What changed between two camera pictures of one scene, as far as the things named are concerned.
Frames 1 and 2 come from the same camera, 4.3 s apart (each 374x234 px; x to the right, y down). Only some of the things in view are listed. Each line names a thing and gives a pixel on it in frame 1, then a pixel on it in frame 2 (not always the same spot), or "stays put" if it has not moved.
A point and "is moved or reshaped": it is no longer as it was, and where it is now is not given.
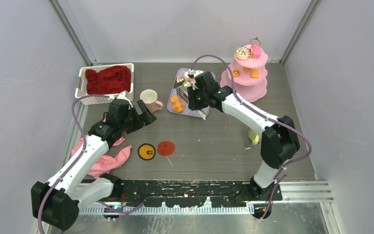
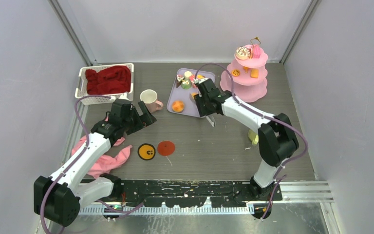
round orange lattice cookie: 235,72 stays put
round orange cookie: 174,98 is moved or reshaped
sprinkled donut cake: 243,53 stays put
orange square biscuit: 254,73 stays put
